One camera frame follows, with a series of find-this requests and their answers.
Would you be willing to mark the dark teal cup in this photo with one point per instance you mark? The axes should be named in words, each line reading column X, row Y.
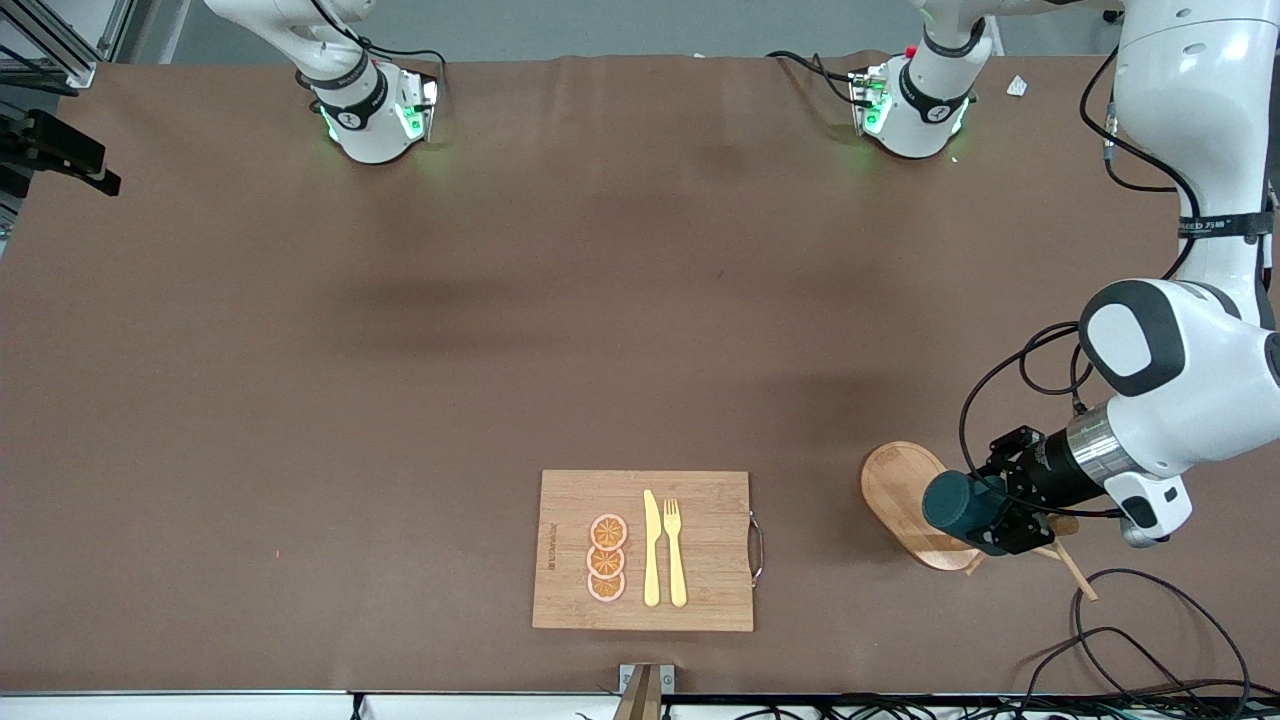
column 955, row 503

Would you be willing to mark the brown table cover sheet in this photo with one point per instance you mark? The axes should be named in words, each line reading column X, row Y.
column 300, row 400

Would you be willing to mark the wooden mug tree stand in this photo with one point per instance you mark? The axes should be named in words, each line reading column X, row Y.
column 900, row 490

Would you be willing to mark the white table edge rail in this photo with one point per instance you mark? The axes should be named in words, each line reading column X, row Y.
column 200, row 705

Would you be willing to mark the metal bracket with wooden post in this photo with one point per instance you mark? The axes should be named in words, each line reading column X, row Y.
column 645, row 695

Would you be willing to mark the yellow plastic knife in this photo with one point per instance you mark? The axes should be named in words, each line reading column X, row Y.
column 651, row 560

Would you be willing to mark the orange slice toy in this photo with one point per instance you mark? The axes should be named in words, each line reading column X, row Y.
column 606, row 587
column 608, row 531
column 605, row 561

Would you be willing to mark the yellow plastic fork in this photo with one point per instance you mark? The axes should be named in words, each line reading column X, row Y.
column 677, row 570

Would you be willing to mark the white paper scrap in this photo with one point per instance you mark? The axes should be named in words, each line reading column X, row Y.
column 1017, row 86

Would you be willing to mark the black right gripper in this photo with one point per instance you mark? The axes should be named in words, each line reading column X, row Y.
column 61, row 140

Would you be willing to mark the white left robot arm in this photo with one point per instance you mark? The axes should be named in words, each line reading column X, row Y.
column 1190, row 120

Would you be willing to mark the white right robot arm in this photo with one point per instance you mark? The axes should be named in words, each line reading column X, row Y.
column 365, row 120

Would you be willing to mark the grey connector box green light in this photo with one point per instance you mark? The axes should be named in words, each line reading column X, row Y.
column 420, row 105
column 868, row 100

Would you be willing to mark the bamboo cutting board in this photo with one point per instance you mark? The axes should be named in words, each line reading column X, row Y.
column 570, row 500

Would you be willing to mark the aluminium frame profile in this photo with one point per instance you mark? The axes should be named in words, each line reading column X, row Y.
column 60, row 70

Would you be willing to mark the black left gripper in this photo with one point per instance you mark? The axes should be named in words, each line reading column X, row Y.
column 1047, row 481

